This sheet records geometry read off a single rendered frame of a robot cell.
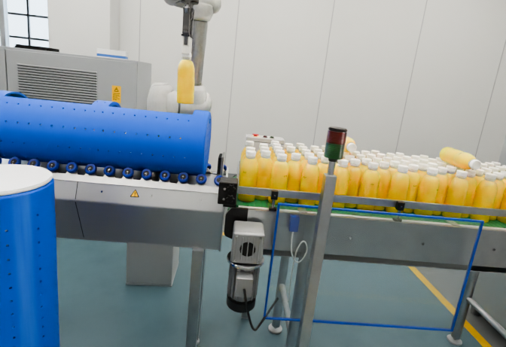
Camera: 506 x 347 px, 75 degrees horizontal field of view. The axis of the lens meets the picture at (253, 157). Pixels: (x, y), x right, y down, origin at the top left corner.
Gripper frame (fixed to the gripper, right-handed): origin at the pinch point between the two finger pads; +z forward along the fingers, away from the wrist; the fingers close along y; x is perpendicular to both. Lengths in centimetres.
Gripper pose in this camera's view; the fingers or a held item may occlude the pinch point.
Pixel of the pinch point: (187, 46)
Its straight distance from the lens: 143.7
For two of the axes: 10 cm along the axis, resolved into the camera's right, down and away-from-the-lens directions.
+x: 9.9, 0.9, 0.5
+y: 0.3, 2.3, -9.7
